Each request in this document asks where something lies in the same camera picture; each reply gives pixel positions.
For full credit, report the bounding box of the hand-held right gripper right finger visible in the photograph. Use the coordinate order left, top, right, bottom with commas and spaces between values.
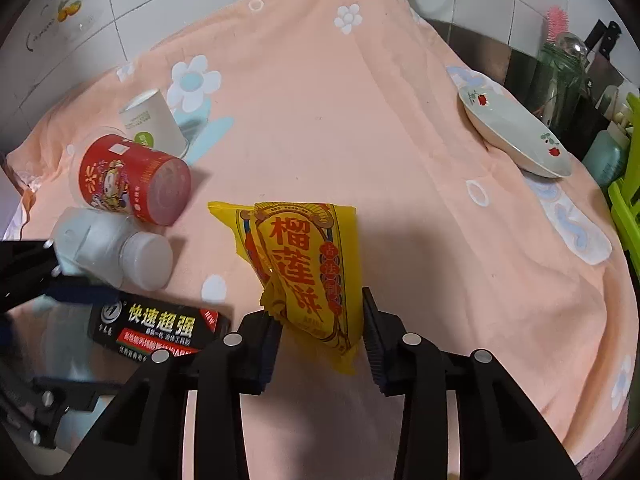
361, 286, 583, 480

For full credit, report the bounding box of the yellow snack packet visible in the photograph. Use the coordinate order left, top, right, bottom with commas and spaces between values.
207, 201, 362, 377

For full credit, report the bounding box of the white paper cup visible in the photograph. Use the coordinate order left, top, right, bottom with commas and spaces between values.
118, 88, 189, 159

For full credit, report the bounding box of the white plastic bottle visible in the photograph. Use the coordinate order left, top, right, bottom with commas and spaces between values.
50, 207, 175, 292

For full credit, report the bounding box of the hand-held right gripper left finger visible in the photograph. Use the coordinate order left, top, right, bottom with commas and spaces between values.
70, 310, 284, 480

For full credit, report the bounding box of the black printed box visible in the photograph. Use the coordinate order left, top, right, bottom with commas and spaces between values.
87, 292, 234, 362

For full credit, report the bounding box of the white plate with red flowers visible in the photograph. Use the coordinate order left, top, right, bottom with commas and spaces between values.
457, 85, 574, 179

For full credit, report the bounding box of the pink brush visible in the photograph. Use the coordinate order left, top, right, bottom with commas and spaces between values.
542, 6, 571, 44

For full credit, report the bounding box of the peach floral towel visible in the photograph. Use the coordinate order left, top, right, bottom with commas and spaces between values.
5, 0, 638, 467

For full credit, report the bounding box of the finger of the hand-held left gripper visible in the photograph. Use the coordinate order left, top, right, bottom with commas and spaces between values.
0, 355, 126, 452
0, 239, 128, 314

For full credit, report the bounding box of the green plastic dish rack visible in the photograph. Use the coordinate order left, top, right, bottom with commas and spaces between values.
607, 87, 640, 282

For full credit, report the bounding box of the glass jar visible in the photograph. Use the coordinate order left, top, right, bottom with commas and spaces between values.
532, 42, 589, 132

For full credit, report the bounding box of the teal plastic bottle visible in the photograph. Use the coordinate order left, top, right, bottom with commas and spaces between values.
582, 127, 629, 187

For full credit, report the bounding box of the red printed cup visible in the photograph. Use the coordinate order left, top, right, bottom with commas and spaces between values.
72, 134, 193, 226

